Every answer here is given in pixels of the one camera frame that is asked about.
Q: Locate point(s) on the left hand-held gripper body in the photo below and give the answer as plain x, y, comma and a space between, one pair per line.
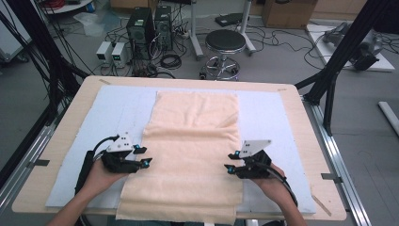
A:
120, 164

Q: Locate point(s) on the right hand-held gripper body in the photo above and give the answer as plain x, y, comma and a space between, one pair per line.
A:
254, 168

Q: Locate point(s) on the peach towel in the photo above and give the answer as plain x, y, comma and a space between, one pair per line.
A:
191, 141

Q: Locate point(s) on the person's left hand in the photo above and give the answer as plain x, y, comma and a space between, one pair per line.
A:
98, 180

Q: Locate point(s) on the person's right hand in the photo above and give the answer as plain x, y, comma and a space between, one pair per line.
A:
276, 188

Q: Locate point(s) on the white gridded mat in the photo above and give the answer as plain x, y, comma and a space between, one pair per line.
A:
266, 119

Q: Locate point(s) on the thin wooden strip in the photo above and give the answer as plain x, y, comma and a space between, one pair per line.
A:
321, 205

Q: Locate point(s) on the grey tape piece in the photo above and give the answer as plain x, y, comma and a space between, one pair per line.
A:
39, 162
331, 177

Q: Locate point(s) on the white power supply box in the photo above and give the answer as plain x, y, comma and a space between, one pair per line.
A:
103, 51
119, 54

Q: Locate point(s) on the black round stool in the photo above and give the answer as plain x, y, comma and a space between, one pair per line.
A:
225, 40

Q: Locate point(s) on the large black computer tower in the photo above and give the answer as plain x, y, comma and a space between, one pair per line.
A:
139, 31

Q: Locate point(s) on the slim black computer tower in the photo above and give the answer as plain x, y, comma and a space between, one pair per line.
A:
163, 28

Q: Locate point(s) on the white stand leg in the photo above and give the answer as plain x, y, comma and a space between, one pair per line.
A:
246, 28
195, 34

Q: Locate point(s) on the clear plastic bag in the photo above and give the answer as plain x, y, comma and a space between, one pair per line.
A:
94, 23

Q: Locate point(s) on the flat black device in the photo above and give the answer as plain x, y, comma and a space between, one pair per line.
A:
228, 19

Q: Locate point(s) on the white base board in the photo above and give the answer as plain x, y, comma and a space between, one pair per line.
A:
320, 47

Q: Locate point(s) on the white tube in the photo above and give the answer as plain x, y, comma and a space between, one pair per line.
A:
390, 117

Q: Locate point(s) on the cardboard box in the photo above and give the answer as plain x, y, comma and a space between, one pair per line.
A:
288, 14

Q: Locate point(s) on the white round table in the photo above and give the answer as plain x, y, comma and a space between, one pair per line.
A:
69, 8

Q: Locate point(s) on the grey machine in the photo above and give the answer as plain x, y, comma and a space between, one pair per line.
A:
371, 45

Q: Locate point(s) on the aluminium rail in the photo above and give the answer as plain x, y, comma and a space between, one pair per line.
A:
22, 169
342, 175

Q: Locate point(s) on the black metal frame post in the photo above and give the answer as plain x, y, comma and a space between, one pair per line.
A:
345, 47
37, 40

